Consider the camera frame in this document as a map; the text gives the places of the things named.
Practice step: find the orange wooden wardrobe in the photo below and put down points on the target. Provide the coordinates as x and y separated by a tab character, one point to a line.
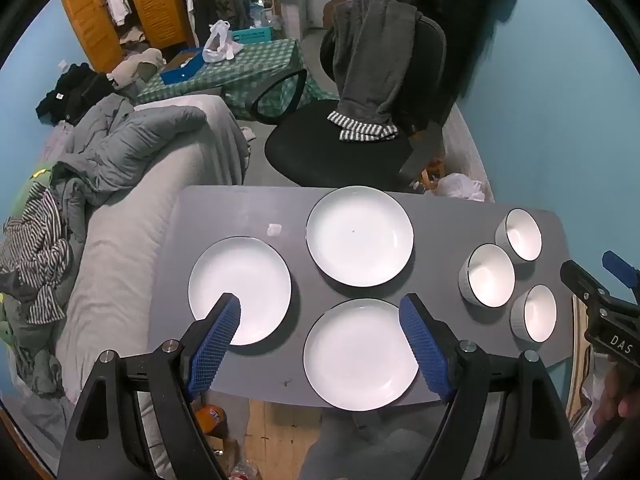
85	15

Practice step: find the person's right hand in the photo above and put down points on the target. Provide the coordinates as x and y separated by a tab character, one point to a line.
612	397

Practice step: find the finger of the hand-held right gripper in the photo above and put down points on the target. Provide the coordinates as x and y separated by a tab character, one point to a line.
620	267
585	285

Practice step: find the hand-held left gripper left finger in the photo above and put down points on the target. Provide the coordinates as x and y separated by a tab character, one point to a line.
215	347

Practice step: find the clear water bottle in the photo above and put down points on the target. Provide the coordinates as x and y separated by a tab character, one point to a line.
245	471

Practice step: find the white ribbed bowl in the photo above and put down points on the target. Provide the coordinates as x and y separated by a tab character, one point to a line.
490	277
522	232
537	312

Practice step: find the black white striped garment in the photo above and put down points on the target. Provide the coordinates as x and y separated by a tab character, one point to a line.
35	250

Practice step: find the black clothing pile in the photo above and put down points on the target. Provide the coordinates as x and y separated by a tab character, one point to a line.
70	92

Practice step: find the orange object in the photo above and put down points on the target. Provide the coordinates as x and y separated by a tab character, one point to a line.
432	172

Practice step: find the beige cloth bundle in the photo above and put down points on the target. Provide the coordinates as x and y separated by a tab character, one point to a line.
135	65

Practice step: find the wooden board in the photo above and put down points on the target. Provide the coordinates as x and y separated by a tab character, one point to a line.
580	350

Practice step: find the black office chair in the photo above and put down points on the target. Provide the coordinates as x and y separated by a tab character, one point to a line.
340	160

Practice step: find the white plate with dark rim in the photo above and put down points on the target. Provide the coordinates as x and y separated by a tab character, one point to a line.
355	355
360	235
235	270

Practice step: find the green checkered table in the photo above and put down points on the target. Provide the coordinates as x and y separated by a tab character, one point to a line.
250	65

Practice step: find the small white scrap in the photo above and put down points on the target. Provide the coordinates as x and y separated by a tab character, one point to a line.
274	230

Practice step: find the orange soda bottle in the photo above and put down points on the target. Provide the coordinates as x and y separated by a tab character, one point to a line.
210	417

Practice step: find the grey sweatpants with striped cuffs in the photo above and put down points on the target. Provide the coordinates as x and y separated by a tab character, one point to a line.
370	60

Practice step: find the white knotted plastic bag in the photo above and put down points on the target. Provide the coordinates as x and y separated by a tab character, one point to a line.
460	185

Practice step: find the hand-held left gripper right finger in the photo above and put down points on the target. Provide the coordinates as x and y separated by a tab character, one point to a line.
425	350

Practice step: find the grey bed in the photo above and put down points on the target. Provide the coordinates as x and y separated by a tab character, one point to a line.
125	260

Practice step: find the dark hanging clothes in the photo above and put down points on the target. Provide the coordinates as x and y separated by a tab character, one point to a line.
220	0

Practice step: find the blue plastic crate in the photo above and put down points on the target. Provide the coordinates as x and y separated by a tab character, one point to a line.
255	36

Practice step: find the blue box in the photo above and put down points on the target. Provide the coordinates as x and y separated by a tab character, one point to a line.
180	75

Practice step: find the grey green garment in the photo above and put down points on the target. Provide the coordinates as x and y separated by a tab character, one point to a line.
30	360

